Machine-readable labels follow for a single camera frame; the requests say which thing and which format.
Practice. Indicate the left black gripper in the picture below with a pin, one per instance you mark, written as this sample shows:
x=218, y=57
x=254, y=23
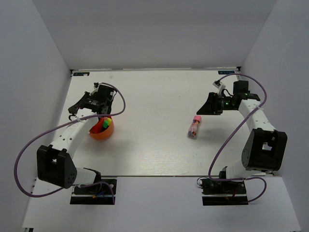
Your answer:
x=76, y=107

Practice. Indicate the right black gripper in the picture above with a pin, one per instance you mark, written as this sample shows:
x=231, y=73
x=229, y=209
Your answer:
x=211, y=107

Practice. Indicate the green highlighter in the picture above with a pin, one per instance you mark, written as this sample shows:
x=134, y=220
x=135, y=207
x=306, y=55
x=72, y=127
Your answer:
x=105, y=125

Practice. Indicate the black handled scissors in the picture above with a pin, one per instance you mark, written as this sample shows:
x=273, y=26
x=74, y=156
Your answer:
x=73, y=117

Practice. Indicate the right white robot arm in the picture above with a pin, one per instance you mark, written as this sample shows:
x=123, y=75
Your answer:
x=265, y=147

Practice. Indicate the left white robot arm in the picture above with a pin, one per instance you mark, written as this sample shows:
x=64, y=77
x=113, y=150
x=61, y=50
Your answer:
x=55, y=162

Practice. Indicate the orange round container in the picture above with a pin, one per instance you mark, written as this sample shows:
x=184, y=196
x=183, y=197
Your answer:
x=97, y=133

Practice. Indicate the right blue table label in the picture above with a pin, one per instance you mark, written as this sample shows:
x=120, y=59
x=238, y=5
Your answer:
x=225, y=72

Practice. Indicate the blue table label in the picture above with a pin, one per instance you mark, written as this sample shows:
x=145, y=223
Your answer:
x=81, y=73
x=225, y=72

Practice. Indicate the pink marker tube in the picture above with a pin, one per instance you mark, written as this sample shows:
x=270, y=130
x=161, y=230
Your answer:
x=193, y=129

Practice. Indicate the left blue table label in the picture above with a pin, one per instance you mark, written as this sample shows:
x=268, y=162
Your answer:
x=81, y=73

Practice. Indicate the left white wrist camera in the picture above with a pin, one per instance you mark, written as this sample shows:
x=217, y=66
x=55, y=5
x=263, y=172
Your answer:
x=96, y=85

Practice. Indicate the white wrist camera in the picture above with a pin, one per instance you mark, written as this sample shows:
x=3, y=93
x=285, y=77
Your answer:
x=220, y=86
x=96, y=85

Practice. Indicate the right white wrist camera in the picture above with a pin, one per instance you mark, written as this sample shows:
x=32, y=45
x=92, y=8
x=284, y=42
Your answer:
x=220, y=86

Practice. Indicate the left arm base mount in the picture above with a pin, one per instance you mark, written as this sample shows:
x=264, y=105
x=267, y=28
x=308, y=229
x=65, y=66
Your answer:
x=95, y=195

